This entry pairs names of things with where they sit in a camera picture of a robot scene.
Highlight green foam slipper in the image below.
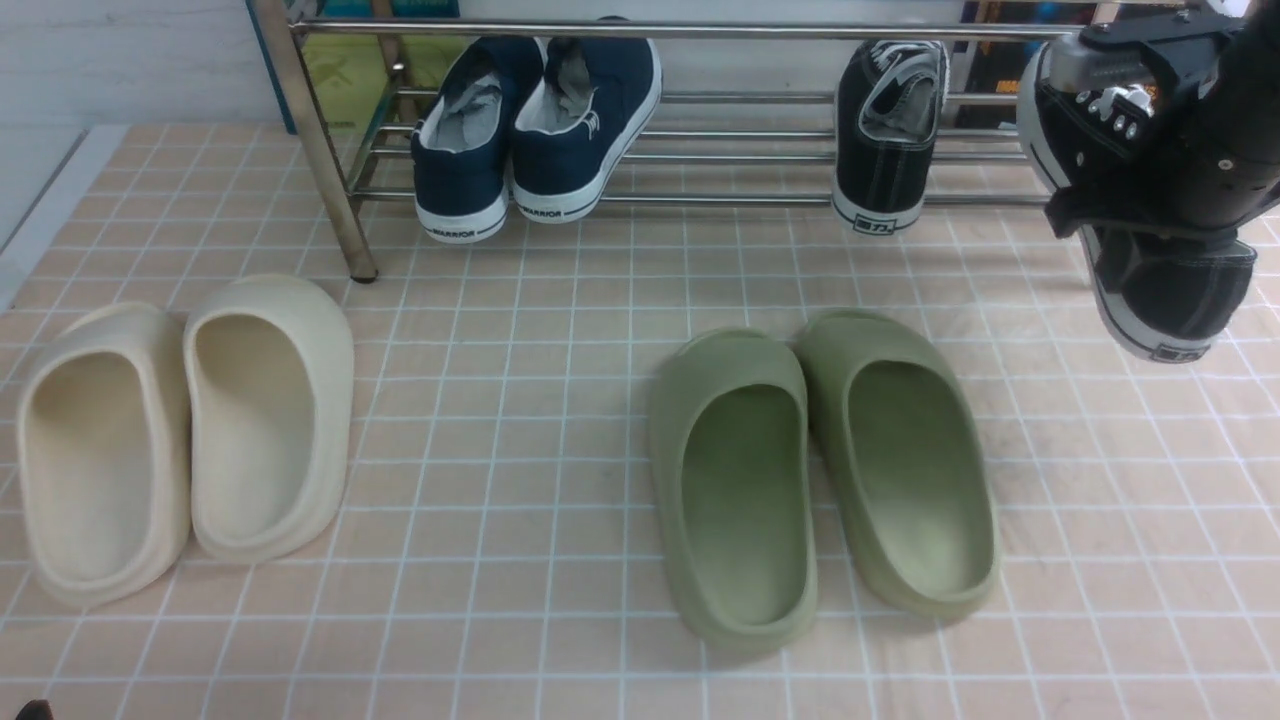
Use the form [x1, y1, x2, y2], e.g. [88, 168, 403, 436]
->
[794, 307, 1001, 621]
[646, 327, 818, 656]

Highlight cream foam slipper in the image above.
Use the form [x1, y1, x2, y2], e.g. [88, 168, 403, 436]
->
[15, 302, 191, 609]
[182, 274, 355, 564]

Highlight left cream foam slipper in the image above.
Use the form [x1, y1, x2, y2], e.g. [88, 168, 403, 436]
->
[15, 302, 191, 609]

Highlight left green foam slipper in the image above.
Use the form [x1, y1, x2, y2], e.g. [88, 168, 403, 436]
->
[646, 327, 818, 656]

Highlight left navy canvas sneaker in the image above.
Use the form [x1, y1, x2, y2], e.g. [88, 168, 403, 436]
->
[410, 36, 545, 243]

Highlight right green foam slipper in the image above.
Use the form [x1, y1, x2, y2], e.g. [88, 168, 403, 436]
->
[794, 307, 1001, 621]

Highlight right cream foam slipper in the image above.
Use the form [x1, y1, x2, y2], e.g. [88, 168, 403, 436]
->
[182, 274, 355, 564]

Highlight navy canvas sneaker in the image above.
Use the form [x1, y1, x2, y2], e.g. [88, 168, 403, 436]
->
[509, 36, 663, 224]
[410, 36, 545, 243]

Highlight right navy canvas sneaker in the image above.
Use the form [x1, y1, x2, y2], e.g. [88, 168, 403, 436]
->
[509, 36, 663, 224]

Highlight steel shoe rack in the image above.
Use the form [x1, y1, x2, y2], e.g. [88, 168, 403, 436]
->
[253, 1, 1087, 283]

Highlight black canvas sneaker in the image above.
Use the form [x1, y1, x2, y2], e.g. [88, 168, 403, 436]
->
[832, 38, 950, 237]
[1016, 44, 1257, 364]

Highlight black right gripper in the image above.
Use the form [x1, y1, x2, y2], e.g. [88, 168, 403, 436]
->
[1044, 1, 1279, 258]

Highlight green and blue box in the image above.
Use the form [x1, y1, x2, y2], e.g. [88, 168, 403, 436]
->
[244, 1, 468, 135]

